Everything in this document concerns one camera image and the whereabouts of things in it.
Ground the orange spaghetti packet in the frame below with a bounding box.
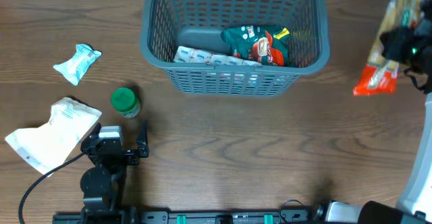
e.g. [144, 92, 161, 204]
[353, 0, 431, 96]

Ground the tissue multipack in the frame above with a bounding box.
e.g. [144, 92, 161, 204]
[173, 46, 263, 85]

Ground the green coffee bag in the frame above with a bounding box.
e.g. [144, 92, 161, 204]
[221, 25, 291, 67]

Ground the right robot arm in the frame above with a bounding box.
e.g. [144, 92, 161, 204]
[313, 0, 431, 224]

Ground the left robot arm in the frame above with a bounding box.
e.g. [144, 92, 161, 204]
[80, 122, 149, 223]

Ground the cream paper pouch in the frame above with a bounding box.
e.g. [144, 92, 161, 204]
[5, 97, 102, 175]

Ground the green lid jar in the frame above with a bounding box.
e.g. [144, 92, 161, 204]
[111, 88, 140, 118]

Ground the light blue snack packet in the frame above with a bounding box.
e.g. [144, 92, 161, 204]
[53, 44, 102, 86]

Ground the grey plastic basket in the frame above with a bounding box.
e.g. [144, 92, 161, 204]
[140, 0, 330, 96]

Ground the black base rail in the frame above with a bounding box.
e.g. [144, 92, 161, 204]
[52, 208, 316, 224]

